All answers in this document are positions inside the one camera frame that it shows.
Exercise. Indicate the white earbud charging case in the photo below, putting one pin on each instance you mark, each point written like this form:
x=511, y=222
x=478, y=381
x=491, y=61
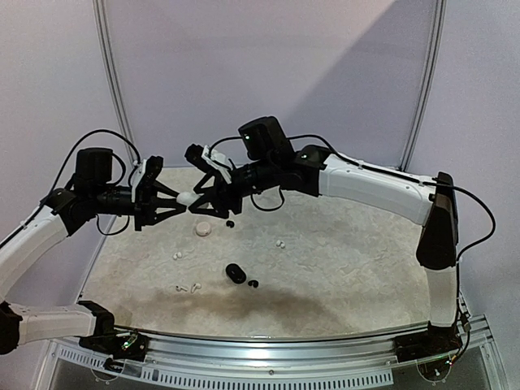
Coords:
x=187, y=198

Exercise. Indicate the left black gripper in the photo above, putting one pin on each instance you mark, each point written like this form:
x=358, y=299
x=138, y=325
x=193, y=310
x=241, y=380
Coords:
x=145, y=204

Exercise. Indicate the black oval charging case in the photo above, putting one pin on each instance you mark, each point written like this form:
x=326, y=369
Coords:
x=235, y=273

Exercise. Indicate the pink round charging case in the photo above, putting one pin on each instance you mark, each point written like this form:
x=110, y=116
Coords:
x=203, y=229

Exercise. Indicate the metal corner post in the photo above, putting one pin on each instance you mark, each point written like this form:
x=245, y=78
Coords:
x=112, y=77
x=428, y=72

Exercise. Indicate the aluminium front rail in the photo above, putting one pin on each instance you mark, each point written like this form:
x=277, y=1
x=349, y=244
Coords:
x=365, y=362

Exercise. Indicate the left metal corner post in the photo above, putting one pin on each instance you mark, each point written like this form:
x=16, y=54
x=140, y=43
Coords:
x=112, y=77

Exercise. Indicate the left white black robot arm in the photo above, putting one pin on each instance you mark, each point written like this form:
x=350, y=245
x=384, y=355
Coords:
x=89, y=193

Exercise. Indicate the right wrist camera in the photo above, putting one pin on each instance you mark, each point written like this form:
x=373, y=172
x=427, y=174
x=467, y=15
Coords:
x=209, y=161

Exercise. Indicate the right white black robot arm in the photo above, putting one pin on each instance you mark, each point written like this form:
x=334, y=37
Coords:
x=319, y=170

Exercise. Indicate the right metal corner post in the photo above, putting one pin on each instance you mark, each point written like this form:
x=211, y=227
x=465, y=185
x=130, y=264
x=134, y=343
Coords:
x=428, y=72

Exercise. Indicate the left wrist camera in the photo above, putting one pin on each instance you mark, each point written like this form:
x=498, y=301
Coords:
x=146, y=173

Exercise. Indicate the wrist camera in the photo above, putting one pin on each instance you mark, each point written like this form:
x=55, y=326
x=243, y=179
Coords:
x=146, y=173
x=209, y=161

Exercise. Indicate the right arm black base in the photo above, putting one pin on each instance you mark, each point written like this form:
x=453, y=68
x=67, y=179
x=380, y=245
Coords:
x=429, y=343

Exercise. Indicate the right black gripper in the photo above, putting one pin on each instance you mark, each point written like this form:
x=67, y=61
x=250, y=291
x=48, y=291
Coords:
x=227, y=188

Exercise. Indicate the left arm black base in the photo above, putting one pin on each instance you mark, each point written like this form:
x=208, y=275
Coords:
x=131, y=345

